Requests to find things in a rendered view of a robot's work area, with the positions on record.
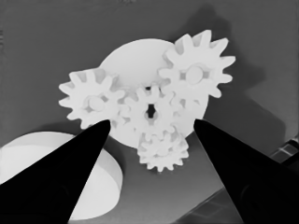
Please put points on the white round carrier with pins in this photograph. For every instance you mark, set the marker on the white round carrier with pins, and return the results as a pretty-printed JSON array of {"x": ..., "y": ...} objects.
[{"x": 134, "y": 62}]

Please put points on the white toothed gear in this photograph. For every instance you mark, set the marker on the white toothed gear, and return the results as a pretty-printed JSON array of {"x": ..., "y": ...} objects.
[
  {"x": 174, "y": 155},
  {"x": 81, "y": 93},
  {"x": 137, "y": 116},
  {"x": 183, "y": 59}
]

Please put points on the large thick white disc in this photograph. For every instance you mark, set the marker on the large thick white disc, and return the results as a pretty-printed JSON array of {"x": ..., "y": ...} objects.
[{"x": 99, "y": 183}]

